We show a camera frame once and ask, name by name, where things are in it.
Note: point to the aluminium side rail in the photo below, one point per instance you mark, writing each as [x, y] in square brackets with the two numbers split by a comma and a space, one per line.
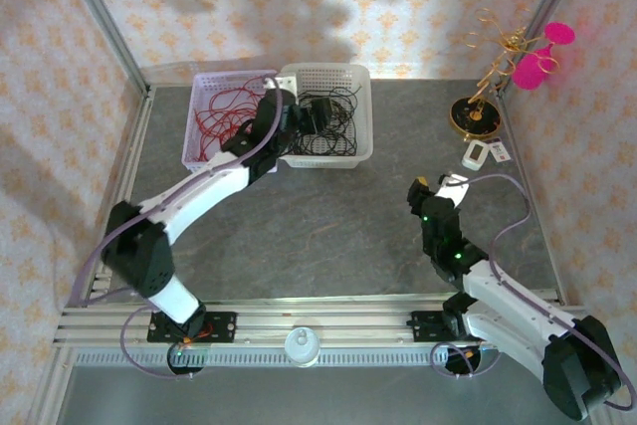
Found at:
[132, 156]
[527, 146]

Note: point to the lavender plastic basket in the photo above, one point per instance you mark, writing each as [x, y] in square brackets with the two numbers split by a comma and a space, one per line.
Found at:
[209, 166]

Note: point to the pink wine glass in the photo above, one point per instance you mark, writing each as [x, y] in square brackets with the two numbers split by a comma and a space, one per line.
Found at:
[530, 71]

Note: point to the white round knob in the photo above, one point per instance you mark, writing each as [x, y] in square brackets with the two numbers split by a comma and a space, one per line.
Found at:
[302, 348]

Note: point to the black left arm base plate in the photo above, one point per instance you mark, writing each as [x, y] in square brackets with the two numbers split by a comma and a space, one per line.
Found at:
[224, 325]

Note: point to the small white red card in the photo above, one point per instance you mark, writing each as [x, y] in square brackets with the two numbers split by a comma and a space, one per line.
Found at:
[500, 151]

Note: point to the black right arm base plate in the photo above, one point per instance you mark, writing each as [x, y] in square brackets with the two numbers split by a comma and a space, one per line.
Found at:
[420, 325]

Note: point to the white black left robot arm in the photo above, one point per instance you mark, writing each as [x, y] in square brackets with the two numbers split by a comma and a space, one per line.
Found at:
[199, 196]

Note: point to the white plastic basket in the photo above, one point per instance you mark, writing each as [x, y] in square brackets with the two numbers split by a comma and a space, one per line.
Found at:
[323, 162]

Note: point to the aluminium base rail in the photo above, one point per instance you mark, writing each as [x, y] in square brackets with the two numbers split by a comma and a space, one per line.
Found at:
[323, 318]

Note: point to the aluminium frame post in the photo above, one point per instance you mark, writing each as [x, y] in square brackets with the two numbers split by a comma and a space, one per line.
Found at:
[104, 22]
[547, 12]

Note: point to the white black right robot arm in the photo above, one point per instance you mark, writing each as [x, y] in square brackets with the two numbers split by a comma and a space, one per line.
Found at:
[507, 305]

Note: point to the small white digital timer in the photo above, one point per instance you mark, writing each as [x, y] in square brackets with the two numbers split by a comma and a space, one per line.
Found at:
[474, 153]

